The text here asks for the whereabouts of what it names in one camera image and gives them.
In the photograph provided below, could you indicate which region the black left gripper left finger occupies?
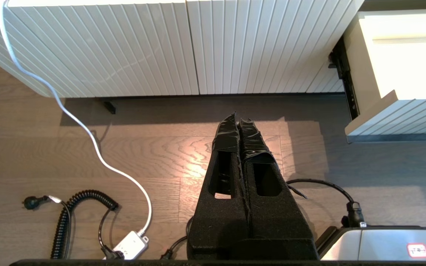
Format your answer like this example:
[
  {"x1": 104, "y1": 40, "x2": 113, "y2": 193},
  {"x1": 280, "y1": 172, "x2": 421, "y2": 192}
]
[{"x1": 187, "y1": 113, "x2": 250, "y2": 259}]

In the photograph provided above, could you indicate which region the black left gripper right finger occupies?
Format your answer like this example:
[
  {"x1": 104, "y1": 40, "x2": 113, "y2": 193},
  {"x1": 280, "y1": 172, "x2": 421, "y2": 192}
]
[{"x1": 238, "y1": 119, "x2": 319, "y2": 259}]

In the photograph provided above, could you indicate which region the white fluted drawer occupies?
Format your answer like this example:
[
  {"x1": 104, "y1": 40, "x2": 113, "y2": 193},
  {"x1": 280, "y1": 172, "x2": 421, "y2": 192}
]
[{"x1": 344, "y1": 9, "x2": 426, "y2": 143}]

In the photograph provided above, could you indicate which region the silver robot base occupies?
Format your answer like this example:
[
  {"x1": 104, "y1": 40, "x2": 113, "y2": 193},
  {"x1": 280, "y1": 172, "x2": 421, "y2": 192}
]
[{"x1": 317, "y1": 224, "x2": 426, "y2": 261}]

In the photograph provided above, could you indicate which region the white tv cabinet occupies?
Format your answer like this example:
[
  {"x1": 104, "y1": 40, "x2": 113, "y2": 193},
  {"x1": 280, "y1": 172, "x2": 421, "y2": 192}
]
[{"x1": 0, "y1": 0, "x2": 365, "y2": 98}]

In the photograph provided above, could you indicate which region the white power strip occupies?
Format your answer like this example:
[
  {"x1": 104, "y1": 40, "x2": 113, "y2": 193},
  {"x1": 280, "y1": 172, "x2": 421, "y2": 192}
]
[{"x1": 104, "y1": 230, "x2": 150, "y2": 260}]

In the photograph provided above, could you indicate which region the black floor power cable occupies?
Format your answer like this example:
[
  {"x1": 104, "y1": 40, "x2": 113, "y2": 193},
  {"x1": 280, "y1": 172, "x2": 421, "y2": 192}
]
[{"x1": 160, "y1": 178, "x2": 365, "y2": 260}]

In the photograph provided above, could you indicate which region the thick white power cable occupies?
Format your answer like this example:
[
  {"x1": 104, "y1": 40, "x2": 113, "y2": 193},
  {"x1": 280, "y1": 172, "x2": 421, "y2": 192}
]
[{"x1": 0, "y1": 0, "x2": 152, "y2": 237}]

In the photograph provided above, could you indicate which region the black coiled cable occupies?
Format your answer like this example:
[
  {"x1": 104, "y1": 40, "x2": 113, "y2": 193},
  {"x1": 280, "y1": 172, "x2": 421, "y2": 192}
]
[{"x1": 23, "y1": 189, "x2": 125, "y2": 260}]

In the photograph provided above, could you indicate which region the black drawer slide rail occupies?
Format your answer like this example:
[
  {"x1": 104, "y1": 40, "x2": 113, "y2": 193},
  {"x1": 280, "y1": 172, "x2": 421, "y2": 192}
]
[{"x1": 328, "y1": 37, "x2": 359, "y2": 120}]

